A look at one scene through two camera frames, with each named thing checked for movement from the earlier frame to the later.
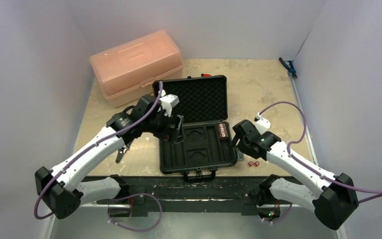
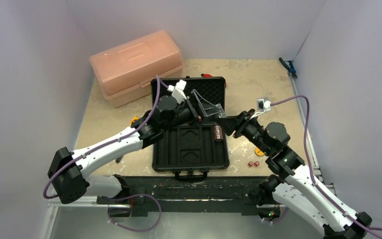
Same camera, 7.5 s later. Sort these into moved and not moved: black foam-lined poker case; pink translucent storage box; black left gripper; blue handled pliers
Moved: black foam-lined poker case; black left gripper
Not moved: blue handled pliers; pink translucent storage box
